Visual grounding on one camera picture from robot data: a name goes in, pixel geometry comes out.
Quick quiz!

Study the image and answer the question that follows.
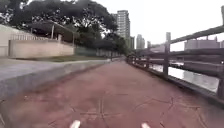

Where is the grey boundary wall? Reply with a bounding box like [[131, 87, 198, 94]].
[[74, 45, 118, 58]]

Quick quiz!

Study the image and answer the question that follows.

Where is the wooden railing fence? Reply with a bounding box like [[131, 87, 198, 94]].
[[126, 5, 224, 98]]

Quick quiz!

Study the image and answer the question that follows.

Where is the distant tower building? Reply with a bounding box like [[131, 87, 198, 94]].
[[135, 33, 146, 50]]

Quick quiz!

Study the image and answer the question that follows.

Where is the row of large trees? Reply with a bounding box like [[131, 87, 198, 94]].
[[0, 0, 129, 58]]

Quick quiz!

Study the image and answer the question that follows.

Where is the grass strip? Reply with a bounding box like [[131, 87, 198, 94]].
[[19, 54, 108, 63]]

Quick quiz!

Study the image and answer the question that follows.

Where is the robot's own part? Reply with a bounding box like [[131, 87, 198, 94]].
[[68, 119, 82, 128], [140, 122, 151, 128]]

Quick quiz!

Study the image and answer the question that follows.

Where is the low building across river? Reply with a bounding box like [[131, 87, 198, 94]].
[[183, 36, 224, 51]]

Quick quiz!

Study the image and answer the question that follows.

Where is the beige wall with shelter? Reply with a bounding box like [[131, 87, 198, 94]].
[[0, 20, 76, 60]]

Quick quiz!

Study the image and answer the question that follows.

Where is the river water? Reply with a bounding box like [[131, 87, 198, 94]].
[[149, 62, 221, 93]]

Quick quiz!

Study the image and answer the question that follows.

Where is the grey concrete pavement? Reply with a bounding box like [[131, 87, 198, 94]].
[[0, 57, 81, 81]]

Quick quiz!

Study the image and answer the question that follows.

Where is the tall grey tower building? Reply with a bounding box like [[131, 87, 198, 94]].
[[111, 9, 132, 41]]

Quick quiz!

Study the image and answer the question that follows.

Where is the grey concrete kerb wall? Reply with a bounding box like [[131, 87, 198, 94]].
[[0, 59, 112, 101]]

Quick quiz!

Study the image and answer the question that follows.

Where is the red paved path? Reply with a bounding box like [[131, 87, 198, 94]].
[[0, 59, 224, 128]]

